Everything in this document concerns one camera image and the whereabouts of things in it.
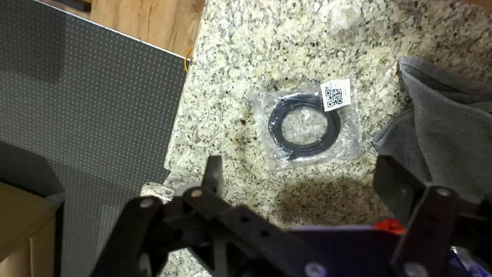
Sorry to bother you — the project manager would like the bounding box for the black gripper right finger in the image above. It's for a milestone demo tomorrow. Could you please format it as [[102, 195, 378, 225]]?
[[371, 154, 459, 277]]

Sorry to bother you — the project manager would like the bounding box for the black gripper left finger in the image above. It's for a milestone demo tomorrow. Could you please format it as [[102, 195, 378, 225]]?
[[90, 154, 328, 277]]

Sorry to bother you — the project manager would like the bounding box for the grey terry towel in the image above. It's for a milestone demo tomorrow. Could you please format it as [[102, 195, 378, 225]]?
[[371, 54, 492, 205]]

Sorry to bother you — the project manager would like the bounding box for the orange and blue packet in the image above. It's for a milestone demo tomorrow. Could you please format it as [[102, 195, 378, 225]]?
[[373, 218, 408, 237]]

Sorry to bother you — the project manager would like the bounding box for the brown cardboard box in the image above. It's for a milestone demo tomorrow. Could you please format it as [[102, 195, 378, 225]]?
[[0, 181, 58, 277]]

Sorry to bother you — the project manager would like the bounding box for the grey perforated panel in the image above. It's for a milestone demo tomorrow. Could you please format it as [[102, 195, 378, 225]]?
[[0, 0, 188, 277]]

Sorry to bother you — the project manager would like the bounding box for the clear plastic bag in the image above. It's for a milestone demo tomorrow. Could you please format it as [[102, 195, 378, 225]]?
[[247, 75, 359, 168]]

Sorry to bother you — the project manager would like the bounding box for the blue white cable plug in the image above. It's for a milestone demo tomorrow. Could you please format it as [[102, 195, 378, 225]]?
[[444, 245, 492, 277]]

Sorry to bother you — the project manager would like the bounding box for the black cable coil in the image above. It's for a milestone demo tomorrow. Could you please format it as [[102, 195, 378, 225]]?
[[265, 94, 345, 161]]

